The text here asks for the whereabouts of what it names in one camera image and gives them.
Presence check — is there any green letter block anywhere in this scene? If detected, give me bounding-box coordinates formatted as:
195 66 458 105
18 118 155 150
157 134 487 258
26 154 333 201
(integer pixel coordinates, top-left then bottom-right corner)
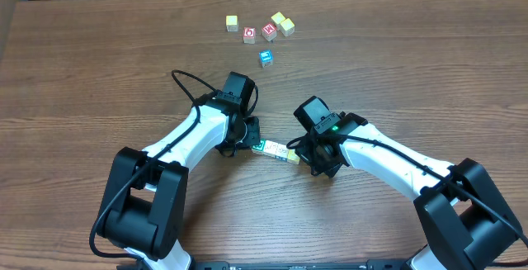
252 139 266 154

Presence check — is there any yellow block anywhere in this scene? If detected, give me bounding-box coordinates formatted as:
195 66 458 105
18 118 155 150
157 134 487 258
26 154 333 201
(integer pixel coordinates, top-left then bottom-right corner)
287 149 300 164
271 12 285 30
280 18 295 37
225 15 238 32

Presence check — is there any plain white wooden block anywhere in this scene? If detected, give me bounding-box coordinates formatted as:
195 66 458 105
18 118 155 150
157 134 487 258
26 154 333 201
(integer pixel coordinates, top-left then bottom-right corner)
262 140 278 158

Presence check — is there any white blue picture block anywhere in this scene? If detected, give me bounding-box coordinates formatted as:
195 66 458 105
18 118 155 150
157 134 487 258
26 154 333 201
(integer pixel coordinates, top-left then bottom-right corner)
275 144 289 161

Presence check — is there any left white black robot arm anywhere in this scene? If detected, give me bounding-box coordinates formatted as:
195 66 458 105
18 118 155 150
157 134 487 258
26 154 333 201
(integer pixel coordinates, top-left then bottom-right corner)
88 72 261 270

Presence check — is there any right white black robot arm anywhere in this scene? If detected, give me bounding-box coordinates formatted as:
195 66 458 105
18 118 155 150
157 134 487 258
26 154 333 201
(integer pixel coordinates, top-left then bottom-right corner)
287 96 527 270

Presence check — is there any red block with circle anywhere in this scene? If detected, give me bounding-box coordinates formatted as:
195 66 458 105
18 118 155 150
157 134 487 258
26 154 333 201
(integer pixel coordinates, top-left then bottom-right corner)
243 27 256 45

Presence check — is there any red block letter E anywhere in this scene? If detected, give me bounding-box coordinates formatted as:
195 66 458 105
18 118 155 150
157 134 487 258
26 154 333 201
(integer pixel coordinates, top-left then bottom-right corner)
262 23 277 41

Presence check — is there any yellow block behind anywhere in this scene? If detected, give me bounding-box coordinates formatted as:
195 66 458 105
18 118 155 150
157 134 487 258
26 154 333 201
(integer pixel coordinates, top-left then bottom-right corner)
271 12 285 30

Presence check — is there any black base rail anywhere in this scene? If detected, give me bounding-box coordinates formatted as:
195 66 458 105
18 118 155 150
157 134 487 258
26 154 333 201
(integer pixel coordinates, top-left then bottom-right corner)
116 259 413 270

